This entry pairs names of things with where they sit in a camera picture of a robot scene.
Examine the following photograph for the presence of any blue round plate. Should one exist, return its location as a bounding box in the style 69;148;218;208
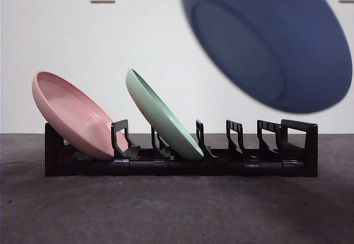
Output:
179;0;354;114

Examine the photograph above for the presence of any green round plate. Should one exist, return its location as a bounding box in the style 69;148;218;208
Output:
125;68;205;161

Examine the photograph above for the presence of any pink round plate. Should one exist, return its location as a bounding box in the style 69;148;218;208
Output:
30;70;116;161

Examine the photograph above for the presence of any black plastic dish rack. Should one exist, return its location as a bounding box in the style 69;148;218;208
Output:
44;118;319;178

